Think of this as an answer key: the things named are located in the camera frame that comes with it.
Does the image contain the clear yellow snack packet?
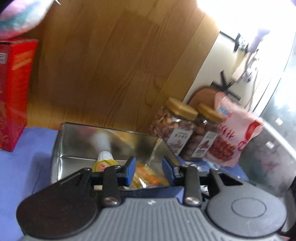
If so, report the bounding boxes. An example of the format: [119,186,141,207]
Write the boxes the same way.
[129,163,169,189]

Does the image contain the black tin box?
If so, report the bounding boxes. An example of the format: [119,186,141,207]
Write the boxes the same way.
[51,123,179,183]

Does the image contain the pink twisted snack bag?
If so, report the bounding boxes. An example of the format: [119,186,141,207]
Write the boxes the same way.
[205,92,263,167]

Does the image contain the brown round wooden board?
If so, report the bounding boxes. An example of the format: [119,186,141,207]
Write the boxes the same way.
[187,86,219,109]

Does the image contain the black tape cross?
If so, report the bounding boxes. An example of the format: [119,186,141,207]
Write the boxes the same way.
[210,70,241,103]

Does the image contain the red gift box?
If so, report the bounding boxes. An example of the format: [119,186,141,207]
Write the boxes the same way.
[0,38,39,152]

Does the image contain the pink blue plush toy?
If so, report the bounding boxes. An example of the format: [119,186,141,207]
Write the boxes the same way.
[1,0,54,41]

